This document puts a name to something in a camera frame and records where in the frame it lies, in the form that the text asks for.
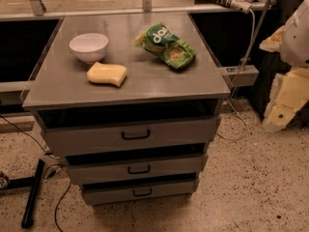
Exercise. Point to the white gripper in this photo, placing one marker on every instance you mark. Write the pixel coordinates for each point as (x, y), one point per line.
(296, 41)

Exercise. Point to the grey bottom drawer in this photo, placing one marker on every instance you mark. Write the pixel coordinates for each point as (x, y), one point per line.
(175, 187)

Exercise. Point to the grey drawer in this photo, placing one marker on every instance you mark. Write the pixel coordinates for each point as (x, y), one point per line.
(175, 187)
(130, 135)
(136, 169)

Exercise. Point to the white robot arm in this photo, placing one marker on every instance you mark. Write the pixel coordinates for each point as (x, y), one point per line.
(292, 42)

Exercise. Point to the grey drawer cabinet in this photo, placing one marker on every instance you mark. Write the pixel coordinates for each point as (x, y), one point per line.
(62, 97)

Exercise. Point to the grey middle drawer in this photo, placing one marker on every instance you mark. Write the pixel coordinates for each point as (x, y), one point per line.
(136, 169)

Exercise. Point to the grey top drawer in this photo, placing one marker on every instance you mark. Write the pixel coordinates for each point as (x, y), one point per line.
(130, 135)

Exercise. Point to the green snack bag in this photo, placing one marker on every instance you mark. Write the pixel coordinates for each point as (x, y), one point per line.
(166, 46)

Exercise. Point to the yellow sponge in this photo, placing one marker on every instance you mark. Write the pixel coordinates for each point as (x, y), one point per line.
(107, 74)

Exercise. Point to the white bowl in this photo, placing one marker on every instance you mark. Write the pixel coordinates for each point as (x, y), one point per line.
(90, 47)

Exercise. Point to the black floor stand bar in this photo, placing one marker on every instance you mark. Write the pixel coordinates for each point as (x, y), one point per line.
(33, 183)

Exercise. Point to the grey metal bracket box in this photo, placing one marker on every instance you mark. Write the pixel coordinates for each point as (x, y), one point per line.
(236, 77)

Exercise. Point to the white button device with cable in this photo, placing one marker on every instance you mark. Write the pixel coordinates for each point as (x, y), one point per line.
(244, 7)

